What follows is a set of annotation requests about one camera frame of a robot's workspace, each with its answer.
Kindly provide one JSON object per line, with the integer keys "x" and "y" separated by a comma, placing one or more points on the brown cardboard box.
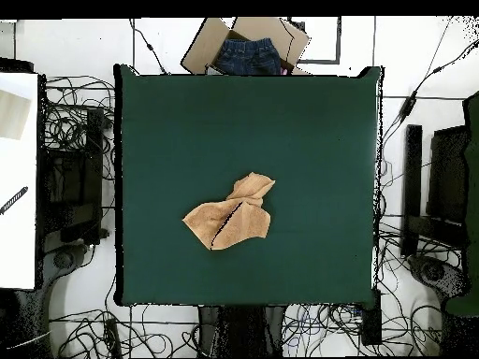
{"x": 202, "y": 48}

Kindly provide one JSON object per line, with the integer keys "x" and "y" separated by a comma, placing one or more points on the black striped stick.
{"x": 15, "y": 199}

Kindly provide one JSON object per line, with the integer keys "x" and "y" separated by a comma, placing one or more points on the blue denim jeans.
{"x": 247, "y": 56}

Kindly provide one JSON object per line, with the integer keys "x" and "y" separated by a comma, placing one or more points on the black power strip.
{"x": 371, "y": 321}
{"x": 112, "y": 336}

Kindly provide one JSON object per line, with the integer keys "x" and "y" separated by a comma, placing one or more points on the tan terry towel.
{"x": 202, "y": 220}

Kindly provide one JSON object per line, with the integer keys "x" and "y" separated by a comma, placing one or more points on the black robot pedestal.
{"x": 239, "y": 333}

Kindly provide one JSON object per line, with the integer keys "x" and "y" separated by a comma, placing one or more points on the white side table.
{"x": 18, "y": 243}

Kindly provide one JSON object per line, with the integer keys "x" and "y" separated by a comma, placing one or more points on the beige box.
{"x": 13, "y": 116}

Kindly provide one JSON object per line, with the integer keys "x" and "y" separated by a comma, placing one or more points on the dark green tablecloth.
{"x": 299, "y": 149}

